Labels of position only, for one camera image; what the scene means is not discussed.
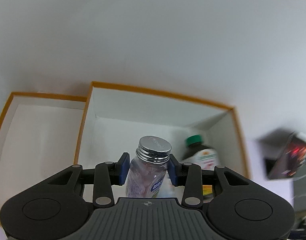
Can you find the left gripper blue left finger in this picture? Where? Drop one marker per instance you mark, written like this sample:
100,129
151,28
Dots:
106,175

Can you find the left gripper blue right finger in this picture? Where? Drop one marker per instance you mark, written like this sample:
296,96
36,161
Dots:
189,176

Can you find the clear candy bottle silver cap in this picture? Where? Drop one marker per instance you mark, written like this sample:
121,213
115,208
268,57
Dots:
148,167

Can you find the deep orange cardboard box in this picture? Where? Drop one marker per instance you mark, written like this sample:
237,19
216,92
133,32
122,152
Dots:
116,116

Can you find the dark vitamin C bottle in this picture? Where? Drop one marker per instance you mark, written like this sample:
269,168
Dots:
200,154

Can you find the shallow orange box lid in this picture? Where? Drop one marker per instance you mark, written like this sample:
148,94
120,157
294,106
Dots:
38,137

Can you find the black tablet on stand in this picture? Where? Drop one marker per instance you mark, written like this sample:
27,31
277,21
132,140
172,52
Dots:
289,160

